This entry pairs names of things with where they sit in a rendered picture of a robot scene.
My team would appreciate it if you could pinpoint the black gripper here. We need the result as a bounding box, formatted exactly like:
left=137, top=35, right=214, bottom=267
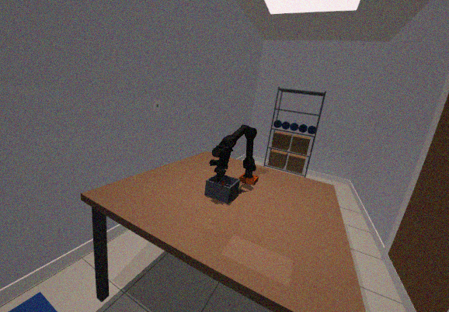
left=214, top=158, right=229, bottom=182

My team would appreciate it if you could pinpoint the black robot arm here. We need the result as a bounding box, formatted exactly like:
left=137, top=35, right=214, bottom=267
left=209, top=125, right=257, bottom=179

